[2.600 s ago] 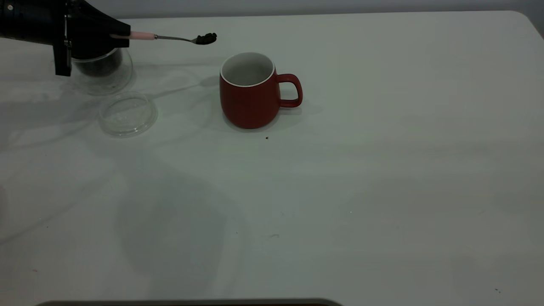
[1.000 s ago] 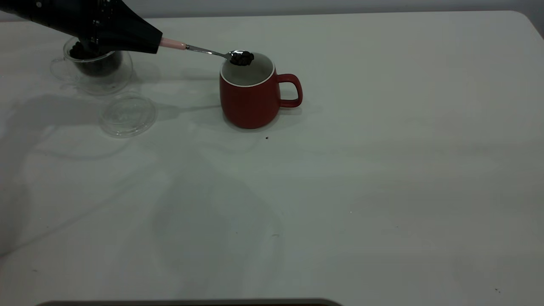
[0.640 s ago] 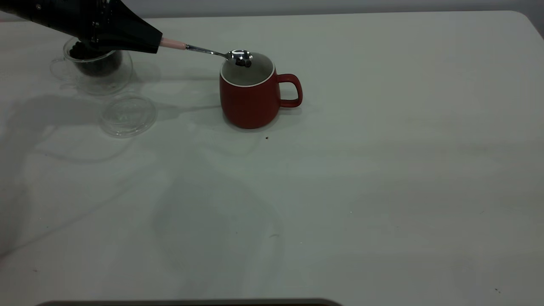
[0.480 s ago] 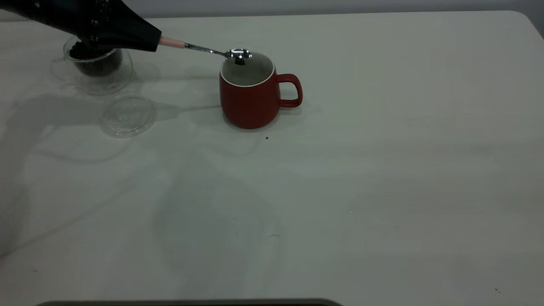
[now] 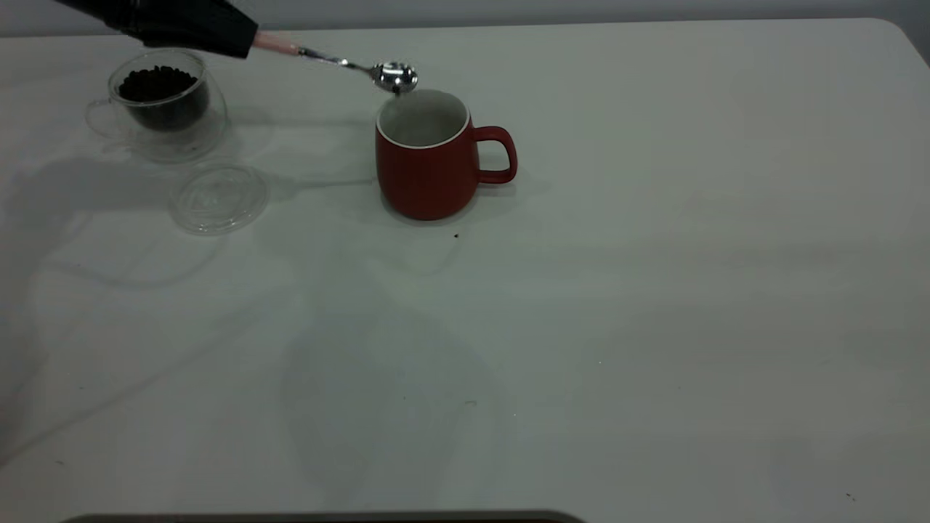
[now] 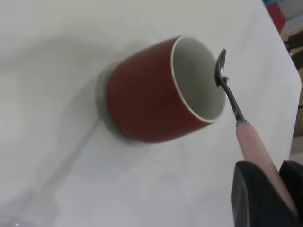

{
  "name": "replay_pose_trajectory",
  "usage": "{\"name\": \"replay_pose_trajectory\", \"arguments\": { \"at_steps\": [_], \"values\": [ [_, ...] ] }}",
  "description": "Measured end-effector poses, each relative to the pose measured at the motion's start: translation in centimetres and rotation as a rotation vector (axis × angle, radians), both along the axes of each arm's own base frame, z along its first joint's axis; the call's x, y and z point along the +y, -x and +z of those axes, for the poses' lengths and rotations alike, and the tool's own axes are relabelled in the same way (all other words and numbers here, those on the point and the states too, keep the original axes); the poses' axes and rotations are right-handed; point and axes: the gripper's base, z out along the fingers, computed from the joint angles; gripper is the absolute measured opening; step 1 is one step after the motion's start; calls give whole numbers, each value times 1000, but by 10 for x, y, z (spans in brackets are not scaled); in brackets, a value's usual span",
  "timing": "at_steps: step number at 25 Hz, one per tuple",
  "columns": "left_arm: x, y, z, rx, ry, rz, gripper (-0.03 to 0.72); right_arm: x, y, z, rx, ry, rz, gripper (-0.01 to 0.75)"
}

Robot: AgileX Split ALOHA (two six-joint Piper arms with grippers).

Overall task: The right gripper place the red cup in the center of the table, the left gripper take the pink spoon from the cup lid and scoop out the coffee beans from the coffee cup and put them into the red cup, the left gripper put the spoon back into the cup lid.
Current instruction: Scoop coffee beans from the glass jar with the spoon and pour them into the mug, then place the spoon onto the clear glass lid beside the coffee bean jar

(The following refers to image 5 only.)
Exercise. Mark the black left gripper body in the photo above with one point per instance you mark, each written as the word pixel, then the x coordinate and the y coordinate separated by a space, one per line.
pixel 109 9

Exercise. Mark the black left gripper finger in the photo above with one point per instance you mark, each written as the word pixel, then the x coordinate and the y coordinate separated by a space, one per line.
pixel 196 43
pixel 218 22

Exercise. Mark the red ceramic mug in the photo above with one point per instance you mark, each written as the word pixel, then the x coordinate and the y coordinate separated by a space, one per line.
pixel 425 178

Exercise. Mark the dark coffee beans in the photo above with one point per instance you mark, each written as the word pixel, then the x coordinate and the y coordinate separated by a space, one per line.
pixel 163 98

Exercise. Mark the clear round glass lid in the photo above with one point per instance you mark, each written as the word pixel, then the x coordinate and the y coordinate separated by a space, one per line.
pixel 218 200

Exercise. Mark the clear double wall glass cup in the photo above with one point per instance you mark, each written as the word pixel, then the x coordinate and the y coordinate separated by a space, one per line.
pixel 174 142

